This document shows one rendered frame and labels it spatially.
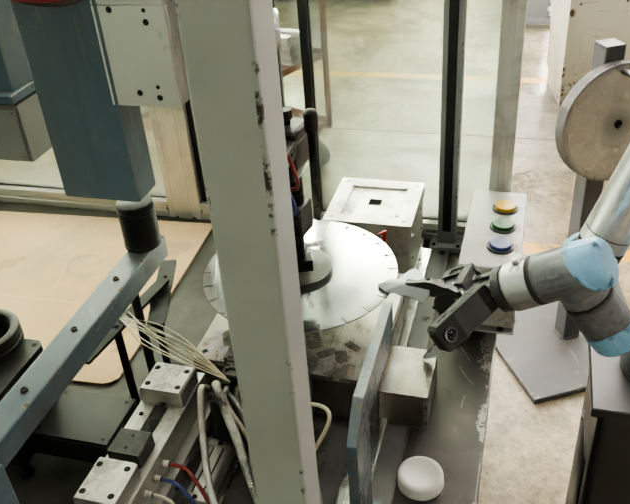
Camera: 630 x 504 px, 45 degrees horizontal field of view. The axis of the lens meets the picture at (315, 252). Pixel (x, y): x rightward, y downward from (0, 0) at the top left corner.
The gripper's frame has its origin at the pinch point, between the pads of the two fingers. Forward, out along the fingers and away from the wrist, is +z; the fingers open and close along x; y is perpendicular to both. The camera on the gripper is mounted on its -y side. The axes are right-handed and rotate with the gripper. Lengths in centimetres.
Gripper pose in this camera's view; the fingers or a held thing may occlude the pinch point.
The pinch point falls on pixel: (398, 324)
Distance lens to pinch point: 125.3
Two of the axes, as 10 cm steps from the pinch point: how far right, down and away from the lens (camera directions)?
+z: -7.2, 2.8, 6.3
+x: -5.3, -8.1, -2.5
